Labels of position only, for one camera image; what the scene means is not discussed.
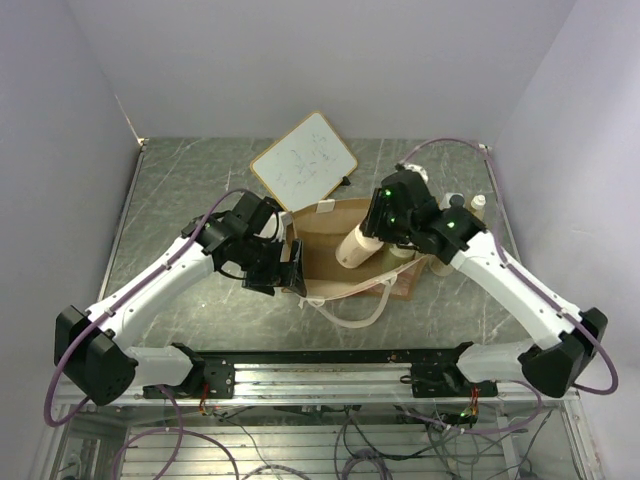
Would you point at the clear yellow liquid bottle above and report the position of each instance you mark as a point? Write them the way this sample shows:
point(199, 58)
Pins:
point(477, 206)

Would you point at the small yellow-framed whiteboard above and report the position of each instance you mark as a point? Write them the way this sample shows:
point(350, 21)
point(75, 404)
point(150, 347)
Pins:
point(305, 165)

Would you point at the cream bottle white cap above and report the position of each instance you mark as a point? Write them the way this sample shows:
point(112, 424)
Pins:
point(439, 268)

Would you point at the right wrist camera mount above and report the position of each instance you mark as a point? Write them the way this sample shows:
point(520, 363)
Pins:
point(420, 170)

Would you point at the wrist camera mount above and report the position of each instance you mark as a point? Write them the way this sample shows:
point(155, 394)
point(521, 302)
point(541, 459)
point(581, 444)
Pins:
point(420, 170)
point(276, 226)

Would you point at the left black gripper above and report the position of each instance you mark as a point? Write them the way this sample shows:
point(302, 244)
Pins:
point(291, 273)

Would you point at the pale green capped bottle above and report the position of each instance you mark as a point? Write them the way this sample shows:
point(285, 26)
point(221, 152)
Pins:
point(395, 256)

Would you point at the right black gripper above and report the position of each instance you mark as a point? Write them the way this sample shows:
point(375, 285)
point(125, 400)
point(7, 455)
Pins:
point(374, 225)

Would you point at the aluminium mounting rail frame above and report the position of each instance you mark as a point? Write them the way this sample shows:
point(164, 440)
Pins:
point(322, 377)

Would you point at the cream bottle peach cap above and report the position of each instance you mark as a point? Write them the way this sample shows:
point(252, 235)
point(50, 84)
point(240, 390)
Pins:
point(356, 248)

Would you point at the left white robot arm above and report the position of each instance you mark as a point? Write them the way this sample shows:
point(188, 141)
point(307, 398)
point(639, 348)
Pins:
point(95, 348)

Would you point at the white square bottle black cap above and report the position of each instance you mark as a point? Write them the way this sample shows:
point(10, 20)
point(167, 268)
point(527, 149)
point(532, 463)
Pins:
point(451, 199)

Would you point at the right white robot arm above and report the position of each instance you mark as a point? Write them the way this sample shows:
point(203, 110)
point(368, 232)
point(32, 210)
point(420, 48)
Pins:
point(563, 338)

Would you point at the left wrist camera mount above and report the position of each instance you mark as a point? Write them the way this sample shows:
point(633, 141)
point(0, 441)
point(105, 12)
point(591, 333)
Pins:
point(276, 226)

